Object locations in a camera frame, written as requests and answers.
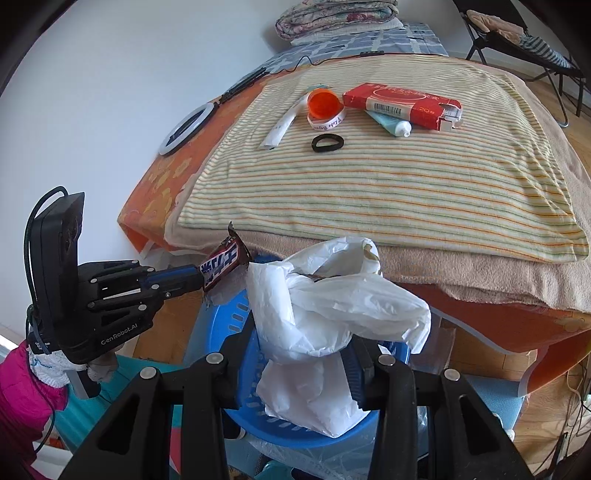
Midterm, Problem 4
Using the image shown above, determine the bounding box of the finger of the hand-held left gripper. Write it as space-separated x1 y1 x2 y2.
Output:
88 261 204 289
88 277 207 319

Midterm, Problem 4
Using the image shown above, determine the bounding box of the teal tube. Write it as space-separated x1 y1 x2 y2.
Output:
367 110 413 138

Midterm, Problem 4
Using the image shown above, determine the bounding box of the folded floral quilt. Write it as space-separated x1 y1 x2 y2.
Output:
276 0 400 40

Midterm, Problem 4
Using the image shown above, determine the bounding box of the thin black cable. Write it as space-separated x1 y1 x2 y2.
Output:
265 50 386 75

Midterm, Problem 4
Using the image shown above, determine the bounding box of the black light stand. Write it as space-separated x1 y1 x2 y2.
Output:
219 67 269 104

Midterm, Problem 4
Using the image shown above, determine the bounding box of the red cardboard box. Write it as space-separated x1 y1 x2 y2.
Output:
342 83 462 133

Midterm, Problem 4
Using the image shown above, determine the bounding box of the teal plastic stool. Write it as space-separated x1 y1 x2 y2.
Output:
69 353 185 480

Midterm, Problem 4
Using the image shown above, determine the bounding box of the person's left hand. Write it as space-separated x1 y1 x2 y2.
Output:
85 353 118 384

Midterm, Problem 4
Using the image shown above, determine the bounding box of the blue patterned sheet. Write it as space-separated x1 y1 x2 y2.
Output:
256 21 448 75

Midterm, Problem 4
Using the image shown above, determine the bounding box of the white ring light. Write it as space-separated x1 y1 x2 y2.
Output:
158 102 218 157

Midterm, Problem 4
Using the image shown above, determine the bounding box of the beige blanket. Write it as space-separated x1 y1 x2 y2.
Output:
164 60 591 315

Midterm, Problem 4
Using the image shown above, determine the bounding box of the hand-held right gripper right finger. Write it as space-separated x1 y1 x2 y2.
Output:
342 337 534 480

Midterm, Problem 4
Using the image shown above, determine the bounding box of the striped cloth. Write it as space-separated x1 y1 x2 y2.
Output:
517 34 578 70

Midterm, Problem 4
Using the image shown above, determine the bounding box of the white paper strip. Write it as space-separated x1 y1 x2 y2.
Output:
259 95 310 151

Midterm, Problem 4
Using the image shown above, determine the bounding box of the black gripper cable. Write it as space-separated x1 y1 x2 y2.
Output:
23 186 70 324

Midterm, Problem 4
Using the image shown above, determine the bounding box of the striped blanket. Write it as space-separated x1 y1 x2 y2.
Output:
178 58 589 264

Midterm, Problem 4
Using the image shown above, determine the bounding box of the black hair tie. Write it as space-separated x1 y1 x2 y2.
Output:
311 132 345 154

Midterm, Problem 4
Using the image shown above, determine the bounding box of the brown candy bar wrapper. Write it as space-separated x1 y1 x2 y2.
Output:
199 222 252 292

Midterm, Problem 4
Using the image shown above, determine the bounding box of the white plastic bag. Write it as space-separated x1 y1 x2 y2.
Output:
247 236 432 438

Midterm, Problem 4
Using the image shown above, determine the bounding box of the beige garment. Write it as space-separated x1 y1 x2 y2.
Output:
471 10 527 47

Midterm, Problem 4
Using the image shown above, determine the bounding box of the blue foam mat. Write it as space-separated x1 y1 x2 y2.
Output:
455 374 527 435

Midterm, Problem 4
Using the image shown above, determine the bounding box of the orange plastic cup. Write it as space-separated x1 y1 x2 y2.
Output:
307 90 343 120

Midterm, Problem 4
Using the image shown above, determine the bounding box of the black folding chair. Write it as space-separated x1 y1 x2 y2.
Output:
455 0 587 127

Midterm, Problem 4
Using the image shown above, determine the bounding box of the tangle of floor cables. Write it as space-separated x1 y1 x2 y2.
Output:
522 360 591 480

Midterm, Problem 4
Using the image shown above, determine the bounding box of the orange bed sheet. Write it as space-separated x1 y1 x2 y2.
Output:
117 65 591 407

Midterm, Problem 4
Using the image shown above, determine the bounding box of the blue plastic basket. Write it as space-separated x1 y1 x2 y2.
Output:
196 254 411 449

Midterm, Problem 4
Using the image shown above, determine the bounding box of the white tape ring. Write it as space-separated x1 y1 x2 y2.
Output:
307 104 347 131

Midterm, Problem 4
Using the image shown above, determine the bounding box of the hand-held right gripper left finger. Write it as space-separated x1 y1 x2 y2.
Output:
60 316 259 480

